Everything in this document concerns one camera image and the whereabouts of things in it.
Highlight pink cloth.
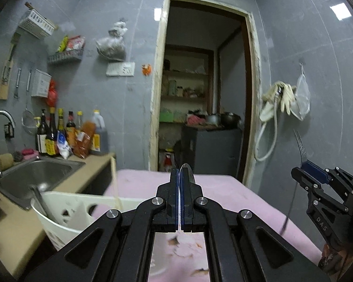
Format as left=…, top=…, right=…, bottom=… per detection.
left=187, top=114, right=206, bottom=127

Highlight white blue salt bag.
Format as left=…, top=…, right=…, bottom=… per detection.
left=56, top=132, right=73, bottom=159

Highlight wooden chopstick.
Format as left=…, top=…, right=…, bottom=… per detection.
left=109, top=156, right=122, bottom=210

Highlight colourful snack packets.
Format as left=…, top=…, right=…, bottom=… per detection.
left=56, top=35, right=86, bottom=53

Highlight grey wall shelf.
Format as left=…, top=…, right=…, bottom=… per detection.
left=47, top=48, right=84, bottom=65

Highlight cream rubber gloves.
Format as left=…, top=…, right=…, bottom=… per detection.
left=263, top=81, right=296, bottom=116

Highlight wooden knife rack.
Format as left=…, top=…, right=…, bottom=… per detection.
left=0, top=32, right=16, bottom=100

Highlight large metal spoon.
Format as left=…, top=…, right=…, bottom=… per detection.
left=178, top=162, right=195, bottom=232

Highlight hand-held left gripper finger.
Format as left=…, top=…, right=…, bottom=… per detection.
left=24, top=169, right=182, bottom=282
left=182, top=176, right=331, bottom=282

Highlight wooden shelf unit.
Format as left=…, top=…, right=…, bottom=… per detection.
left=160, top=44, right=215, bottom=165

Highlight white wall basket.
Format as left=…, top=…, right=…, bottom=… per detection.
left=18, top=9, right=58, bottom=40

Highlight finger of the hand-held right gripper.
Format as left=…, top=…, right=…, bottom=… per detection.
left=301, top=160, right=353, bottom=196
left=291, top=167, right=349, bottom=249

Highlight white plastic utensil basket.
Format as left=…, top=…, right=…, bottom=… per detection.
left=31, top=191, right=153, bottom=251

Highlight clear plastic bag on hook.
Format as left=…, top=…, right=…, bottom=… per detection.
left=291, top=63, right=311, bottom=121

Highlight grey cabinet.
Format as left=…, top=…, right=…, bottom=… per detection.
left=181, top=125, right=243, bottom=180

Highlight metal fork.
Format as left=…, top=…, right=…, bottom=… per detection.
left=282, top=129, right=308, bottom=234

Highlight orange brown seasoning packet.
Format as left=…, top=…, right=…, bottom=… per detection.
left=73, top=120, right=96, bottom=160

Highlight white hose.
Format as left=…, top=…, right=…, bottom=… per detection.
left=254, top=103, right=281, bottom=162

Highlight chrome faucet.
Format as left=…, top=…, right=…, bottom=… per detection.
left=0, top=110, right=15, bottom=183

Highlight dark cooking pot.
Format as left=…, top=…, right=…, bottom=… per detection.
left=221, top=112, right=242, bottom=129

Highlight red white bottle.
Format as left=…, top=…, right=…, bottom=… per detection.
left=163, top=153, right=176, bottom=172

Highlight dark sauce bottle red label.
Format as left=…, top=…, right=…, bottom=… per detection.
left=66, top=111, right=77, bottom=150

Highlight red plastic bag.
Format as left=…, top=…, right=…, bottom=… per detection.
left=45, top=79, right=58, bottom=108

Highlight metal mesh strainer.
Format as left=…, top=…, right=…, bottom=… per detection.
left=21, top=69, right=37, bottom=136

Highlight stainless steel sink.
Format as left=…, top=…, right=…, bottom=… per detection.
left=0, top=156, right=86, bottom=210

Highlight metal peeler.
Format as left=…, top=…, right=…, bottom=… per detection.
left=14, top=67, right=22, bottom=99

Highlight pink tablecloth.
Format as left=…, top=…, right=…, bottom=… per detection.
left=103, top=169, right=324, bottom=282

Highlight white wall socket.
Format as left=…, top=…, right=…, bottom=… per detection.
left=106, top=62, right=136, bottom=77

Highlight small metal pot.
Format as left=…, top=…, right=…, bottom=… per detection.
left=205, top=114, right=221, bottom=127

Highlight metal ladle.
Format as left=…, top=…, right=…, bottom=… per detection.
left=32, top=183, right=52, bottom=222

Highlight white wall box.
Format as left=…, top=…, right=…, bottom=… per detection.
left=31, top=69, right=52, bottom=98

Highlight dark sauce bottle yellow label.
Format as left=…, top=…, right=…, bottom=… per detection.
left=45, top=107, right=59, bottom=157

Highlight wooden door frame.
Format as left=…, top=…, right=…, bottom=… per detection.
left=148, top=0, right=261, bottom=188

